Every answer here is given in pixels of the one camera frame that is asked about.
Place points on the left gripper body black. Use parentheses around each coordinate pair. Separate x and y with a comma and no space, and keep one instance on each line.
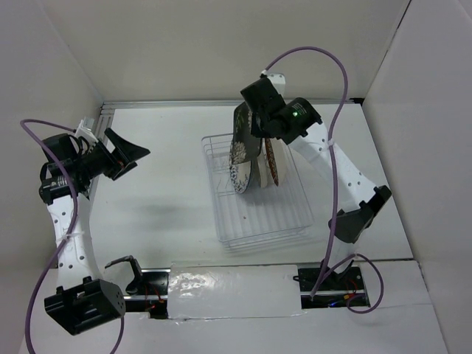
(99,160)

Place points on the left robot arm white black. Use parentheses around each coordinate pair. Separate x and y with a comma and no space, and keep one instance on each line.
(83,299)

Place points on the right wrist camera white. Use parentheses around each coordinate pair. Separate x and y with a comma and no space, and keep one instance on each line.
(277,80)

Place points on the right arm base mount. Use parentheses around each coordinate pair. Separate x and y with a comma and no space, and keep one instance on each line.
(332,293)

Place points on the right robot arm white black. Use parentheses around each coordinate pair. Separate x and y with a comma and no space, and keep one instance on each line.
(356,199)

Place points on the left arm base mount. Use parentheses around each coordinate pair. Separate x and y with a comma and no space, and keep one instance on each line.
(150,297)

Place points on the beige plate blue swirl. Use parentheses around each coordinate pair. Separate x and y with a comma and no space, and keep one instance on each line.
(264,169)

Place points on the blue floral white plate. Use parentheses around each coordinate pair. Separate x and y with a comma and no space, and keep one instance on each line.
(240,176)

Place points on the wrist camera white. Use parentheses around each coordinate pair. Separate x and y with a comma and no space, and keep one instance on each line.
(277,80)
(85,130)

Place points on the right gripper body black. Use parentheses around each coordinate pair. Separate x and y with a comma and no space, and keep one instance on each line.
(257,127)

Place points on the white wire dish rack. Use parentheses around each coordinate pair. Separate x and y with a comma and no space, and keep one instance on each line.
(259,217)

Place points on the brown rim floral bowl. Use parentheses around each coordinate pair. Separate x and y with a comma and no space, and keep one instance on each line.
(276,162)

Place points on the black square plate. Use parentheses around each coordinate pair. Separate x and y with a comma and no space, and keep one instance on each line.
(244,146)

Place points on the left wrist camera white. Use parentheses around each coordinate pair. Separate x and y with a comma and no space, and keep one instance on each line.
(85,130)

